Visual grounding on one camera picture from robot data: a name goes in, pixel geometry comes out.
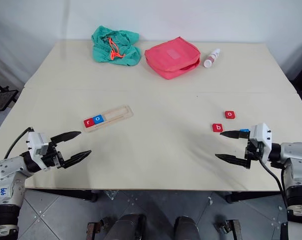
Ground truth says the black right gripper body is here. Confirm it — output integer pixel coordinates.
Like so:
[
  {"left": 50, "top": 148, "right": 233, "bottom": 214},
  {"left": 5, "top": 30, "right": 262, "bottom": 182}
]
[{"left": 244, "top": 138, "right": 264, "bottom": 170}]

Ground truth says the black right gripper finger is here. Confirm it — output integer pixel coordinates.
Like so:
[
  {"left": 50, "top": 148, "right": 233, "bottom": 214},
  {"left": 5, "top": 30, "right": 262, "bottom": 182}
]
[
  {"left": 220, "top": 129, "right": 250, "bottom": 140},
  {"left": 215, "top": 153, "right": 249, "bottom": 168}
]

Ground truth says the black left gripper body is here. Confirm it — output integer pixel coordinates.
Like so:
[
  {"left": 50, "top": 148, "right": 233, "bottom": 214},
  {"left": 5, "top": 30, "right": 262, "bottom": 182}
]
[{"left": 40, "top": 141, "right": 66, "bottom": 171}]

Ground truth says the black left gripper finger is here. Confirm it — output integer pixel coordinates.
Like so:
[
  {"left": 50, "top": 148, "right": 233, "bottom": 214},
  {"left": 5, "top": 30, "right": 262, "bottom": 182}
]
[
  {"left": 63, "top": 149, "right": 92, "bottom": 168},
  {"left": 50, "top": 130, "right": 82, "bottom": 146}
]

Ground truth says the wooden letter tile tray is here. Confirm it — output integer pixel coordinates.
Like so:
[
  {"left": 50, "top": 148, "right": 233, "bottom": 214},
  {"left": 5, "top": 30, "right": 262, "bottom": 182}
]
[{"left": 81, "top": 104, "right": 135, "bottom": 134}]

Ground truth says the clear plastic bag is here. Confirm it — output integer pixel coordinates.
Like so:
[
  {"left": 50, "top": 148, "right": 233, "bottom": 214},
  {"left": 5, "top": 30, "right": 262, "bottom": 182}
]
[{"left": 105, "top": 189, "right": 120, "bottom": 201}]

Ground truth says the black metal mesh rack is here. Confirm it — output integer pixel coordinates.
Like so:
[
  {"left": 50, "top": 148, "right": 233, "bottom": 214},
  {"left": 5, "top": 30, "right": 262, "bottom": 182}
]
[{"left": 0, "top": 76, "right": 19, "bottom": 114}]

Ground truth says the small white pink bottle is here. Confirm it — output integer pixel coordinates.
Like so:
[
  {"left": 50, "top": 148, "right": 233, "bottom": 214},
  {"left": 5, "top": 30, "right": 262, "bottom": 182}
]
[{"left": 203, "top": 47, "right": 222, "bottom": 69}]

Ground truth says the dark rounded shape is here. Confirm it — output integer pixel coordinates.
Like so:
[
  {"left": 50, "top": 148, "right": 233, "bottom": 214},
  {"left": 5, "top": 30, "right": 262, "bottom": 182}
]
[
  {"left": 110, "top": 213, "right": 147, "bottom": 240},
  {"left": 174, "top": 215, "right": 199, "bottom": 240}
]

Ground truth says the pink zippered fabric pouch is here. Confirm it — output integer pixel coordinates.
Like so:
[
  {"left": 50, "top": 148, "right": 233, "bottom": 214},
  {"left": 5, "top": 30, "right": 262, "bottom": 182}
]
[{"left": 144, "top": 36, "right": 202, "bottom": 81}]

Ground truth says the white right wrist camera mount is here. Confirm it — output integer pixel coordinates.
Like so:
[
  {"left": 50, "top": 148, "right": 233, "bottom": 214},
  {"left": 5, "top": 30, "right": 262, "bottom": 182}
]
[{"left": 249, "top": 122, "right": 274, "bottom": 163}]

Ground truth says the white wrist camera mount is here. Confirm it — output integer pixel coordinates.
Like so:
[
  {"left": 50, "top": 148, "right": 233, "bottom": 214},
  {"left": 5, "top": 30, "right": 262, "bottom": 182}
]
[
  {"left": 249, "top": 122, "right": 274, "bottom": 163},
  {"left": 26, "top": 130, "right": 52, "bottom": 159}
]

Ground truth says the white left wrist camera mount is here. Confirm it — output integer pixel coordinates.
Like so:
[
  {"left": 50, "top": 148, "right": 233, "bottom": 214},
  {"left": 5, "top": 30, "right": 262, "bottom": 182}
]
[{"left": 26, "top": 130, "right": 52, "bottom": 159}]

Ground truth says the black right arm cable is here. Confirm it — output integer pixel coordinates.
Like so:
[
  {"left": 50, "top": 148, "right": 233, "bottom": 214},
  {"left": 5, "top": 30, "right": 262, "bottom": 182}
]
[{"left": 259, "top": 159, "right": 289, "bottom": 201}]

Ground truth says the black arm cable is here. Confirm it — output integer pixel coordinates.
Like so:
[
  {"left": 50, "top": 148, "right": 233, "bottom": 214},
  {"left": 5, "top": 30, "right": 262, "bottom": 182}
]
[
  {"left": 4, "top": 126, "right": 34, "bottom": 159},
  {"left": 259, "top": 159, "right": 289, "bottom": 201}
]

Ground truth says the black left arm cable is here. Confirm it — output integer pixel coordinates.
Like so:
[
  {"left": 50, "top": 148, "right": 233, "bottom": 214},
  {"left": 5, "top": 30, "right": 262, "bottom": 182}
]
[{"left": 4, "top": 126, "right": 34, "bottom": 159}]

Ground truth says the black table frame bar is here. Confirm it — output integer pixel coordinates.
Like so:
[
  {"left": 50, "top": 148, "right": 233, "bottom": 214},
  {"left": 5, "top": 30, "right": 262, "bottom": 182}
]
[{"left": 226, "top": 190, "right": 284, "bottom": 204}]

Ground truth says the green drawstring cloth bag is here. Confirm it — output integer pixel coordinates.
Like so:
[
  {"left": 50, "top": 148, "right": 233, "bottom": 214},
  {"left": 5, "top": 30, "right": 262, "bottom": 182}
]
[{"left": 91, "top": 25, "right": 142, "bottom": 67}]

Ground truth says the orange drawstring cord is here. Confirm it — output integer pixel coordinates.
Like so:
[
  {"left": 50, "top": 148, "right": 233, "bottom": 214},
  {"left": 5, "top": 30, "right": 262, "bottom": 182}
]
[{"left": 107, "top": 36, "right": 127, "bottom": 61}]

